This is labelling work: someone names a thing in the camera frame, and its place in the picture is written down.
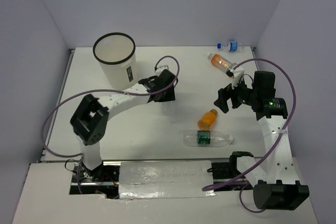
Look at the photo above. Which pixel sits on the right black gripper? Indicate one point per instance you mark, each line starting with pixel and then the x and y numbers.
pixel 224 94

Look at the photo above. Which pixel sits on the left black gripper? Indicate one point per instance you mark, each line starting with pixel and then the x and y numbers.
pixel 169 96

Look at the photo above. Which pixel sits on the green label clear bottle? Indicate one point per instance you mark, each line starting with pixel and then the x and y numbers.
pixel 199 138

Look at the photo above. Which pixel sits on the blue label water bottle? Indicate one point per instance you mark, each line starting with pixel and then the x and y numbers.
pixel 172 111

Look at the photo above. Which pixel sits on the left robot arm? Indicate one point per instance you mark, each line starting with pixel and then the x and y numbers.
pixel 89 121

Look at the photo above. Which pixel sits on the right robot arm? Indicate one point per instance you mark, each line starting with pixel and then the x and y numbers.
pixel 275 182

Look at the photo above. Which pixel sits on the white bin with black rim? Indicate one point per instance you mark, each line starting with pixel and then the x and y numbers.
pixel 115 53

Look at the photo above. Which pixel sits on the small orange juice bottle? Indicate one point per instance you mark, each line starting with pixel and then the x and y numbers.
pixel 207 120

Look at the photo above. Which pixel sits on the long orange label bottle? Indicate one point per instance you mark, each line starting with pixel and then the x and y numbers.
pixel 221 63

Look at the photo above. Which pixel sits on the small blue cap bottle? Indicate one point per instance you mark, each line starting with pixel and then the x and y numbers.
pixel 231 46

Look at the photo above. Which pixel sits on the silver tape strip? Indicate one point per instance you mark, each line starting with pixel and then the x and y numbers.
pixel 167 179

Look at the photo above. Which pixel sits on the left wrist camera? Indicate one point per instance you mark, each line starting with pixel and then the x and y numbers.
pixel 159 69

